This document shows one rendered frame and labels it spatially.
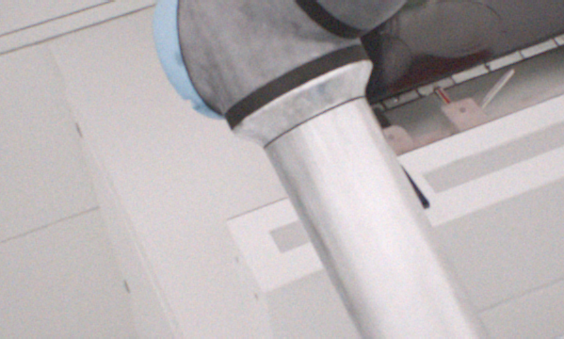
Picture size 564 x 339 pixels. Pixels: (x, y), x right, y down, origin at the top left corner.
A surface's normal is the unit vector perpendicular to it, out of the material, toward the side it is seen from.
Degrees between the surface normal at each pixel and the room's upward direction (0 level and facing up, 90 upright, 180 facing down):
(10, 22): 90
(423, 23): 0
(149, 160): 0
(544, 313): 90
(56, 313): 90
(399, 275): 40
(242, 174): 0
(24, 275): 90
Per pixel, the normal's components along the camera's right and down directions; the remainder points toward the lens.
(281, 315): 0.39, 0.62
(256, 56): -0.29, 0.07
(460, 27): -0.11, -0.71
